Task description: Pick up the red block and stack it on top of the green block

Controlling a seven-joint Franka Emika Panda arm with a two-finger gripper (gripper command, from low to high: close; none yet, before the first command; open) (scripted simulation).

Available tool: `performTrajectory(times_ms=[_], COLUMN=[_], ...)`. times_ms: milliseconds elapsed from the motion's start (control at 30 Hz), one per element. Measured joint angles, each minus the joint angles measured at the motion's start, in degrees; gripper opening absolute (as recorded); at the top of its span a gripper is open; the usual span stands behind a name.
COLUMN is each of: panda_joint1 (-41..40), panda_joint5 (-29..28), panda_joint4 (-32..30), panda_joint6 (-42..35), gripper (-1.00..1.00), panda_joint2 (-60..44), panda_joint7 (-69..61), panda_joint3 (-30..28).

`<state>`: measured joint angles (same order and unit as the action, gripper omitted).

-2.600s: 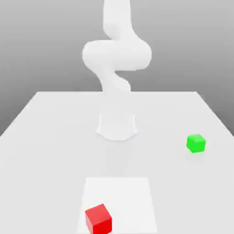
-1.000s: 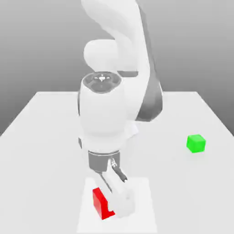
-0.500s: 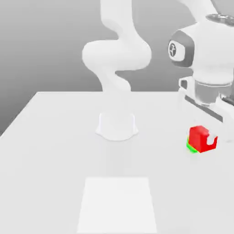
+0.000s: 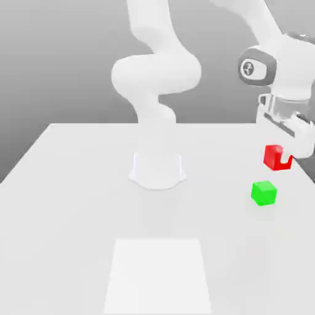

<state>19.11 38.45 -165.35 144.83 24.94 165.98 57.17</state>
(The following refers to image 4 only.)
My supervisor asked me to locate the small red cube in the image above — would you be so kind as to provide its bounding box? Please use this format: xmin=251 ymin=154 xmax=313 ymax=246
xmin=262 ymin=144 xmax=294 ymax=172

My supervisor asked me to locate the small green cube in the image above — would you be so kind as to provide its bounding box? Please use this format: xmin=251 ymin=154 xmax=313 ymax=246
xmin=250 ymin=180 xmax=278 ymax=207

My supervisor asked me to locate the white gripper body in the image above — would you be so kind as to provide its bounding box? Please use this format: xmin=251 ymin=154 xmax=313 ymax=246
xmin=255 ymin=108 xmax=315 ymax=160

